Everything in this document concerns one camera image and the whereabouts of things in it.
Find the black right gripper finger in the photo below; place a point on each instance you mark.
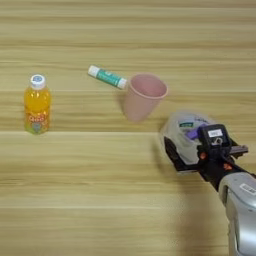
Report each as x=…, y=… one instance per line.
x=178, y=156
x=239, y=150

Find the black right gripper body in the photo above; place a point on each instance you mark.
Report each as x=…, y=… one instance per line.
x=216, y=165

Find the pink plastic cup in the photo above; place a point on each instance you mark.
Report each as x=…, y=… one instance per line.
x=143, y=96

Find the orange juice bottle white cap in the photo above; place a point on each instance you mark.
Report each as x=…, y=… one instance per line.
x=37, y=106

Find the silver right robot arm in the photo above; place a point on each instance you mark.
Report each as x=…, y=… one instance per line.
x=243, y=213

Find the small purple block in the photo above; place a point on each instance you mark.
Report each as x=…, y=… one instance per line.
x=193, y=132

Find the small black box white label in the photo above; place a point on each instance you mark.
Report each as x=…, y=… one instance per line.
x=215, y=136

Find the teal white glue stick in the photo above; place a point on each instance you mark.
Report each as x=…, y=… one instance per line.
x=107, y=76

